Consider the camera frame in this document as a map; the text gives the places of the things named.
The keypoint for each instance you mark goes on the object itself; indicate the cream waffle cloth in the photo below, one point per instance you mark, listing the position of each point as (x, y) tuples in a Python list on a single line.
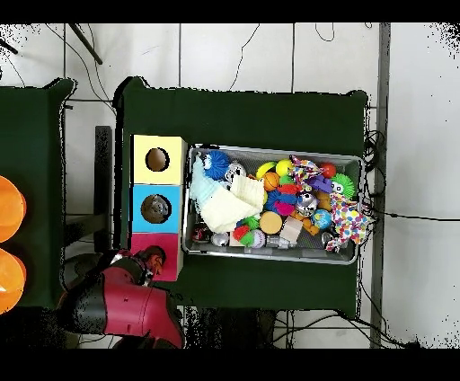
[(226, 212)]

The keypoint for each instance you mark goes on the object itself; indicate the colourful spotted cloth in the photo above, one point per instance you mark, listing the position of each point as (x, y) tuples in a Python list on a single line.
[(350, 219)]

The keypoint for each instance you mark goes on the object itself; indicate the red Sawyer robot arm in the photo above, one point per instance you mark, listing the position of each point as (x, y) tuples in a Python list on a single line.
[(133, 309)]

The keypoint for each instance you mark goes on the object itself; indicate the wooden box with three holes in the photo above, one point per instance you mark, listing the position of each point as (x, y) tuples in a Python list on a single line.
[(172, 172)]

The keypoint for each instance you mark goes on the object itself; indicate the grey round stand base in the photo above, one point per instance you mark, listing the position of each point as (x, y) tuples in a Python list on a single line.
[(77, 267)]

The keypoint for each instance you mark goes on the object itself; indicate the black upright panel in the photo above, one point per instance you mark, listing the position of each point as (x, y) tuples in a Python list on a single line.
[(103, 179)]

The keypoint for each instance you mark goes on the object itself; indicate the mint waffle cloth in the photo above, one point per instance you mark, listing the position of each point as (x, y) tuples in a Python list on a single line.
[(199, 187)]

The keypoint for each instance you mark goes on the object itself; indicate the orange round object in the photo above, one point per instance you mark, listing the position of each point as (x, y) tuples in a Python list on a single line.
[(10, 208), (9, 280)]

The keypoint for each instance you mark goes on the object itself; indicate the blue fuzzy toy with eyes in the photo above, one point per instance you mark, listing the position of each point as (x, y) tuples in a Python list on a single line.
[(217, 165)]

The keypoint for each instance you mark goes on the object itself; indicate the silver drink can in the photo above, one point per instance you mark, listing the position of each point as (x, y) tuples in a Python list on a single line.
[(235, 172)]

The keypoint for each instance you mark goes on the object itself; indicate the dark green table cloth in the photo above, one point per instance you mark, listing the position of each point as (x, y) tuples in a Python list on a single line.
[(36, 143), (233, 115)]

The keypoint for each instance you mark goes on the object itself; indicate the orange round sponge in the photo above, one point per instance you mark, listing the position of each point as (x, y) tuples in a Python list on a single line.
[(270, 223)]

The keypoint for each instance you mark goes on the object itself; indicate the orange toy basketball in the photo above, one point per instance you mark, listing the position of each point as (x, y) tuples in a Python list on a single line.
[(272, 181)]

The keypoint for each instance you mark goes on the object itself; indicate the blue orange spiky ball toy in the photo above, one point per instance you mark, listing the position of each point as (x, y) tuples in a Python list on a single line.
[(282, 201)]

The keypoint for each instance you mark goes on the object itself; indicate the blue green globe ball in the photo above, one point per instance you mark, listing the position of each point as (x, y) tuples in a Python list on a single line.
[(321, 219)]

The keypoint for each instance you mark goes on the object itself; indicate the black tripod leg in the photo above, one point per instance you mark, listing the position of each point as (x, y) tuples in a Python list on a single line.
[(9, 46), (86, 45)]

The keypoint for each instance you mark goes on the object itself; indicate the green fuzzy toy with eyes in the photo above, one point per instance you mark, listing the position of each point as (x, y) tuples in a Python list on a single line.
[(345, 183)]

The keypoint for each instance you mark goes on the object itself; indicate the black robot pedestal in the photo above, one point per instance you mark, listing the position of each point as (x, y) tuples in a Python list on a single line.
[(230, 330)]

